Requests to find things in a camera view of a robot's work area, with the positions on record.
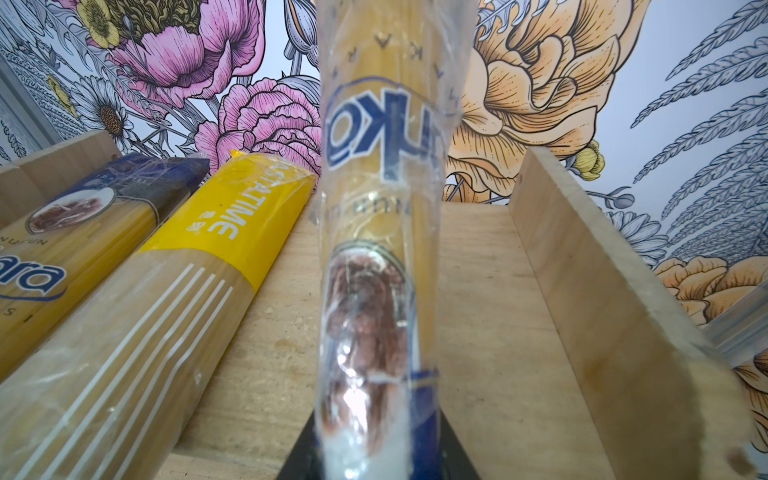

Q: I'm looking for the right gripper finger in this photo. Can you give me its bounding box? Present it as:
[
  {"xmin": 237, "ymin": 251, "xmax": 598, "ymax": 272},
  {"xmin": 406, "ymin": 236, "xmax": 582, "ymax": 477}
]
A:
[{"xmin": 276, "ymin": 413, "xmax": 323, "ymax": 480}]

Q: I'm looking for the yellow spaghetti bag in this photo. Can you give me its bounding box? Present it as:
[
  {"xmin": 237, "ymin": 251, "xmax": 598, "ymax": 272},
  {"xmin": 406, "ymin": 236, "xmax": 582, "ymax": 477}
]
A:
[{"xmin": 1, "ymin": 154, "xmax": 317, "ymax": 479}]

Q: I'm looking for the dark blue spaghetti bag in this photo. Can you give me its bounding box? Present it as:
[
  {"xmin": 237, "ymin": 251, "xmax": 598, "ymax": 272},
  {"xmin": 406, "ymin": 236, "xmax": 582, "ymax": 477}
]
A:
[{"xmin": 1, "ymin": 153, "xmax": 209, "ymax": 378}]

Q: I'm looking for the blue gold spaghetti bag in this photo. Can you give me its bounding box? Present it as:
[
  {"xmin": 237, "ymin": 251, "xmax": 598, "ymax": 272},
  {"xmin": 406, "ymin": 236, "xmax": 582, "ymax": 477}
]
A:
[{"xmin": 314, "ymin": 1, "xmax": 477, "ymax": 479}]

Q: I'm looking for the wooden two-tier shelf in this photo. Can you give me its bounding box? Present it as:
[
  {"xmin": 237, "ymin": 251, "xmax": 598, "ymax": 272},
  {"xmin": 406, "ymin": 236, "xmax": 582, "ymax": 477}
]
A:
[{"xmin": 0, "ymin": 130, "xmax": 757, "ymax": 480}]

